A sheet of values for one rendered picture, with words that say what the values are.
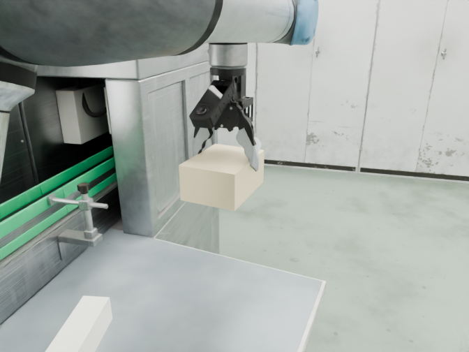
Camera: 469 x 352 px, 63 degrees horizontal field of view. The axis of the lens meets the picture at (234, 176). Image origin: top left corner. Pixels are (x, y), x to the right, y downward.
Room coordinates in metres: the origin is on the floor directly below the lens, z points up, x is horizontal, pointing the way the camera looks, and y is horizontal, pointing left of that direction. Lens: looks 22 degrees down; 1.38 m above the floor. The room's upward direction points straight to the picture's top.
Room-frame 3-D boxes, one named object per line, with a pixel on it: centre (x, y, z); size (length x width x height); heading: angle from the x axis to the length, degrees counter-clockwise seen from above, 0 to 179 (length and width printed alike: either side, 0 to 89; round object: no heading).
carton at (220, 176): (0.75, 0.02, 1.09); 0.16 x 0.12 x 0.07; 156
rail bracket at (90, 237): (0.89, 0.40, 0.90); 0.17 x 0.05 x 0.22; 75
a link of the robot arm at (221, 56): (0.77, 0.01, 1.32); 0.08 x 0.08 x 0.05
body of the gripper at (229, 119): (0.78, 0.01, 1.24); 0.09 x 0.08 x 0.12; 156
